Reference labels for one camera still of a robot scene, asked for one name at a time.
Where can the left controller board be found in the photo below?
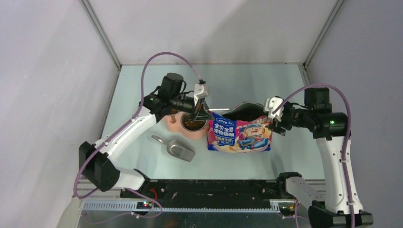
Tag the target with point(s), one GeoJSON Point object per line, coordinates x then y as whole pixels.
{"type": "Point", "coordinates": [144, 205]}

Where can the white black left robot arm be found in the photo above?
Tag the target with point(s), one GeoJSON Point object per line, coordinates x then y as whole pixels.
{"type": "Point", "coordinates": [96, 160]}

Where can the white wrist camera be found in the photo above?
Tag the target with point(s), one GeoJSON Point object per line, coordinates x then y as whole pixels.
{"type": "Point", "coordinates": [274, 108]}
{"type": "Point", "coordinates": [201, 91]}

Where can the aluminium frame rail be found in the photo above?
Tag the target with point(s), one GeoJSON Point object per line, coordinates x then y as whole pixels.
{"type": "Point", "coordinates": [117, 199]}

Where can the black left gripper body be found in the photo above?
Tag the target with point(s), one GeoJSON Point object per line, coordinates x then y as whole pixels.
{"type": "Point", "coordinates": [197, 108]}

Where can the colourful cat food bag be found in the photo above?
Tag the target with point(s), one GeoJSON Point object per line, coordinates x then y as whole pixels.
{"type": "Point", "coordinates": [242, 129]}

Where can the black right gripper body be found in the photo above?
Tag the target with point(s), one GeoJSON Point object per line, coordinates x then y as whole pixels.
{"type": "Point", "coordinates": [292, 117]}

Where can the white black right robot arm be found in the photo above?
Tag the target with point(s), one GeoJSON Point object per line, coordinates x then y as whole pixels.
{"type": "Point", "coordinates": [340, 207]}

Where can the controller board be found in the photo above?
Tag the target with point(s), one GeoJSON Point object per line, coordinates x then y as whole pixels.
{"type": "Point", "coordinates": [144, 205]}
{"type": "Point", "coordinates": [286, 210]}

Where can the steel bowl near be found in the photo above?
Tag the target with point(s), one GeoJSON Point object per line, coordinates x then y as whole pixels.
{"type": "Point", "coordinates": [193, 126]}

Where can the pink double pet bowl stand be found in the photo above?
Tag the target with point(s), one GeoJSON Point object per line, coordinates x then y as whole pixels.
{"type": "Point", "coordinates": [178, 122]}

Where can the metal food scoop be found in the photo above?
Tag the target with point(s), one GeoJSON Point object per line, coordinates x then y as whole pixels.
{"type": "Point", "coordinates": [177, 149]}

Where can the kibble in near bowl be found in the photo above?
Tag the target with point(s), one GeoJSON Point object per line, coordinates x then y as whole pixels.
{"type": "Point", "coordinates": [193, 125]}

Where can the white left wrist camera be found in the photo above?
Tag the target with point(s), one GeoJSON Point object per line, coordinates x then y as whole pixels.
{"type": "Point", "coordinates": [201, 91]}

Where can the right controller board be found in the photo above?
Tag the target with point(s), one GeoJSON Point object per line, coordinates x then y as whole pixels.
{"type": "Point", "coordinates": [286, 210]}

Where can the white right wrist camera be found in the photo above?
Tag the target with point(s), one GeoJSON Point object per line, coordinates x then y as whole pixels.
{"type": "Point", "coordinates": [274, 108]}

